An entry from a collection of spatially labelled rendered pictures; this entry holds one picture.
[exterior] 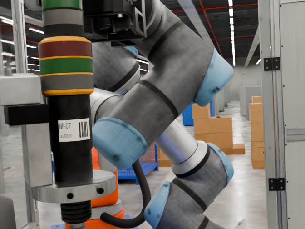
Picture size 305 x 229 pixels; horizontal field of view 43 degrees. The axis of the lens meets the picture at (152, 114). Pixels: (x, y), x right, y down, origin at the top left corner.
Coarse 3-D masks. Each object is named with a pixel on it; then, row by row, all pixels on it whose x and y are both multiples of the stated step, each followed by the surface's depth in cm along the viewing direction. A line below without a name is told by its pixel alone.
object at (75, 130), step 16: (48, 96) 31; (64, 96) 31; (80, 96) 31; (64, 112) 31; (80, 112) 31; (64, 128) 31; (80, 128) 31; (64, 144) 31; (80, 144) 31; (64, 160) 31; (80, 160) 32; (64, 176) 31; (80, 176) 32; (64, 208) 32; (80, 208) 32
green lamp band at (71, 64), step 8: (40, 64) 31; (48, 64) 31; (56, 64) 30; (64, 64) 30; (72, 64) 30; (80, 64) 31; (88, 64) 32; (40, 72) 31; (48, 72) 31; (56, 72) 30; (64, 72) 30
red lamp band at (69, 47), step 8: (72, 40) 30; (40, 48) 31; (48, 48) 30; (56, 48) 30; (64, 48) 30; (72, 48) 30; (80, 48) 31; (88, 48) 32; (40, 56) 31; (48, 56) 30
